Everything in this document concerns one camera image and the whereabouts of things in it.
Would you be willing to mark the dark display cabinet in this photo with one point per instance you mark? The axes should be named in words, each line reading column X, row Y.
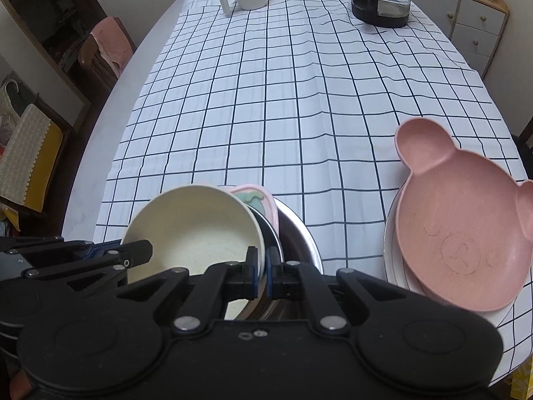
column 50, row 12

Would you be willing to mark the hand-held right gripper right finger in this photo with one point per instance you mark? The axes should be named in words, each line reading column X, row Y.
column 270, row 268

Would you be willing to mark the lace-covered yellow cushion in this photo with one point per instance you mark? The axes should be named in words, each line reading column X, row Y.
column 29, row 154

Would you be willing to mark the yellow plastic object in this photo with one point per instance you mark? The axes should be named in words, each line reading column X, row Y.
column 522, row 383

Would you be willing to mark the white black-checked tablecloth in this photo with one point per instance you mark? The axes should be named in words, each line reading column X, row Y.
column 291, row 112

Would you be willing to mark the grey drawer cabinet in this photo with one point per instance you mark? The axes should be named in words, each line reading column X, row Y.
column 474, row 25

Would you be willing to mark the pink cloth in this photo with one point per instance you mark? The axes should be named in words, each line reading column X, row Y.
column 112, row 46

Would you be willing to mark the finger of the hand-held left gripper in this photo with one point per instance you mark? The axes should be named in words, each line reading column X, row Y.
column 135, row 252
column 89, row 251

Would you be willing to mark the pink steel-lined bowl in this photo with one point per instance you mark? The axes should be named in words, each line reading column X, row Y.
column 260, row 200

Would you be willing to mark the stainless steel bowl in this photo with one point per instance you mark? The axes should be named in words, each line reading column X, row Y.
column 300, row 241

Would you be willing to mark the cream bowl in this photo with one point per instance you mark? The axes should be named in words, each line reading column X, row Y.
column 191, row 233

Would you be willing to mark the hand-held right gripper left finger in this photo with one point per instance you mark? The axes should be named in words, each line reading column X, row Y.
column 251, row 260

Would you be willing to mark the pink bear-shaped plate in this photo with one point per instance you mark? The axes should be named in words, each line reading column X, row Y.
column 458, row 200

